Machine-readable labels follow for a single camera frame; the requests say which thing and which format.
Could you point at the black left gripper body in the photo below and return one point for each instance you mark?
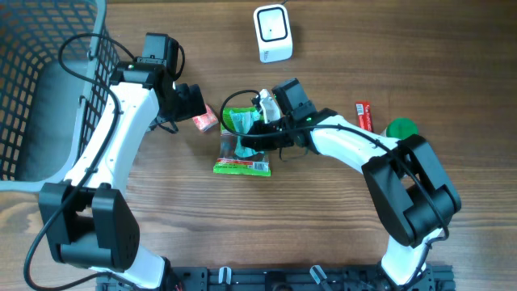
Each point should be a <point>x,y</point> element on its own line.
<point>191,102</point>

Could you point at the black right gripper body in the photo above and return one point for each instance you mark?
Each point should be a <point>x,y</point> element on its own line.
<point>255,135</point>

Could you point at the small red white box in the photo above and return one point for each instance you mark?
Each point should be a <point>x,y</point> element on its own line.
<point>207,120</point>

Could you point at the teal packet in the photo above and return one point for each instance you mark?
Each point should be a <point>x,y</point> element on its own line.
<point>242,122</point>

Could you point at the red snack stick packet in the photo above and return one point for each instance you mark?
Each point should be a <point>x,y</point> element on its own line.
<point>363,110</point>

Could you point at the green candy bag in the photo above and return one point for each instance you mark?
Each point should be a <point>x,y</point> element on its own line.
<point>227,162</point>

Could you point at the green lid jar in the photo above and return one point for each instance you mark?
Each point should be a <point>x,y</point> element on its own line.
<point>400,128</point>

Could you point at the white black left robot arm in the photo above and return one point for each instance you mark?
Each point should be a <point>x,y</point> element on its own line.
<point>86,220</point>

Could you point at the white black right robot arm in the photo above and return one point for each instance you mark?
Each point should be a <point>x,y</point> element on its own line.
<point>413,195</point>

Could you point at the white barcode scanner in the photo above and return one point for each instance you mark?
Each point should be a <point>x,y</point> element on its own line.
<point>273,33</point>

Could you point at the grey plastic mesh basket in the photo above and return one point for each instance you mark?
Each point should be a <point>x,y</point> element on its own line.
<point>50,53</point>

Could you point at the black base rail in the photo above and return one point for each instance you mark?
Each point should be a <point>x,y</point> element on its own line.
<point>348,278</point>

